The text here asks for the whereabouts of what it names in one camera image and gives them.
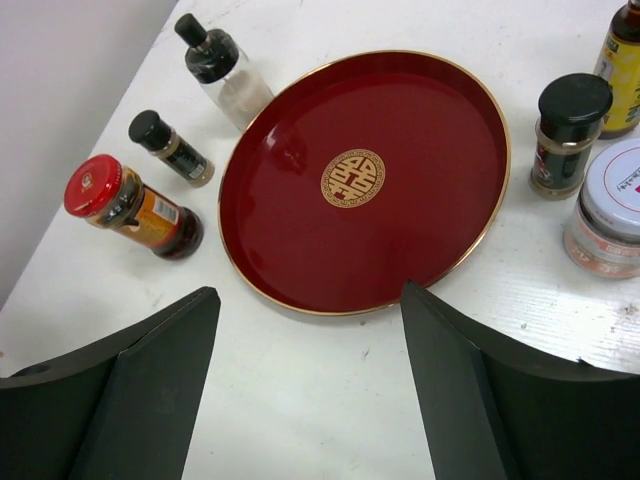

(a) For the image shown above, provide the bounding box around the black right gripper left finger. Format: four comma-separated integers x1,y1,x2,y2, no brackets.
1,287,221,479

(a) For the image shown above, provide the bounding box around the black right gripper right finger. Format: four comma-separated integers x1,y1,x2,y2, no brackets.
401,282,639,479

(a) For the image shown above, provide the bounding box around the white lid seasoning jar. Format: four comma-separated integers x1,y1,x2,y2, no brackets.
563,139,639,279

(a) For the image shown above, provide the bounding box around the red lid sauce jar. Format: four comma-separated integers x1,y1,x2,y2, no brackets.
63,154,204,260

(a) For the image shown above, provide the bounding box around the small black cap spice bottle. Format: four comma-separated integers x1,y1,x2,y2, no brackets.
128,110,214,188

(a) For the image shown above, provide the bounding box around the black cap pepper bottle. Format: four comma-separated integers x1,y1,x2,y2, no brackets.
529,73,613,200

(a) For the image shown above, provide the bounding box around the clear salt shaker black top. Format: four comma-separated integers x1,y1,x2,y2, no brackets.
174,13,274,131

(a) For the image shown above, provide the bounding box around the yellow label oil bottle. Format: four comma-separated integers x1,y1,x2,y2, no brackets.
594,0,639,140

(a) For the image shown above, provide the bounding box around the red round tray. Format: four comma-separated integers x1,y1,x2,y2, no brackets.
218,50,511,316

